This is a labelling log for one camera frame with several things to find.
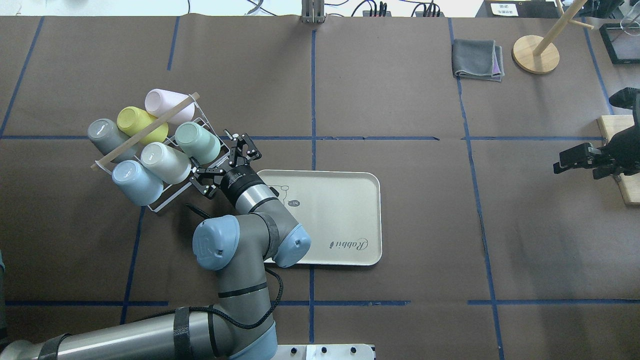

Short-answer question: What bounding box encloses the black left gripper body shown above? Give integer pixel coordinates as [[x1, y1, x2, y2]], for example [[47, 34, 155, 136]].
[[215, 159, 259, 197]]

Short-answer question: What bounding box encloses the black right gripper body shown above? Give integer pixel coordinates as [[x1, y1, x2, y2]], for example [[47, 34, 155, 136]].
[[605, 88, 640, 176]]

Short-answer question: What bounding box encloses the mint green cup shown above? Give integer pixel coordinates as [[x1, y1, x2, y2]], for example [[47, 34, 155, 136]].
[[174, 121, 222, 165]]

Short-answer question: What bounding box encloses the cream rabbit tray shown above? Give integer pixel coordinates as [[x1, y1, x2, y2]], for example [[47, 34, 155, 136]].
[[258, 170, 383, 266]]

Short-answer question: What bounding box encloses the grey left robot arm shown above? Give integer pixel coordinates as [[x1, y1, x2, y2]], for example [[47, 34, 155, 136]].
[[1, 133, 312, 360]]

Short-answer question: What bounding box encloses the cream white cup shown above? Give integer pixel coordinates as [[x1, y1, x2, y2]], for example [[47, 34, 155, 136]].
[[141, 142, 192, 185]]

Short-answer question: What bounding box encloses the light blue cup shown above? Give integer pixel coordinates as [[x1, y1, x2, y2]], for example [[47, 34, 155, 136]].
[[111, 160, 164, 207]]

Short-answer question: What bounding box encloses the pink cup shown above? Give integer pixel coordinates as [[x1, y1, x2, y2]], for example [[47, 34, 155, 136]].
[[144, 88, 195, 126]]

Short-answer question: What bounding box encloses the yellow cup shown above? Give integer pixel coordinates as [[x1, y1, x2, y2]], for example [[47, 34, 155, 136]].
[[116, 105, 169, 146]]

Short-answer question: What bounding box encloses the grey cup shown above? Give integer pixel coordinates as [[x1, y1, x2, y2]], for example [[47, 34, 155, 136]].
[[87, 118, 130, 155]]

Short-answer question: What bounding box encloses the wooden board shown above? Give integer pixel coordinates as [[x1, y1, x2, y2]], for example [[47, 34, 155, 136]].
[[597, 114, 640, 206]]

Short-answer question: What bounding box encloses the black framed box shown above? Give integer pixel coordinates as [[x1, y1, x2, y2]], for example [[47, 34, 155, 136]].
[[599, 23, 640, 65]]

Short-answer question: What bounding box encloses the round wooden stand base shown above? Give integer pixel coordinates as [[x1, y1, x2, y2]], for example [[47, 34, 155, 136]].
[[512, 0, 596, 75]]

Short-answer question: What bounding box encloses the grey folded cloth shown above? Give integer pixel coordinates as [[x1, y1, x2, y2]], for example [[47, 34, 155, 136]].
[[451, 38, 505, 82]]

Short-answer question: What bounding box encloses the white wire cup rack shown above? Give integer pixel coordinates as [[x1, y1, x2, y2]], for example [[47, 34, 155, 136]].
[[87, 88, 230, 213]]

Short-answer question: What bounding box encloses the aluminium frame post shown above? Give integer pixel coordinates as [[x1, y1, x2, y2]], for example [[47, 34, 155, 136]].
[[301, 0, 326, 24]]

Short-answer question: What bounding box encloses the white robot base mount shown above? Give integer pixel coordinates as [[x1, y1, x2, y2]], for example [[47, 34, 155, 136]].
[[272, 343, 377, 360]]

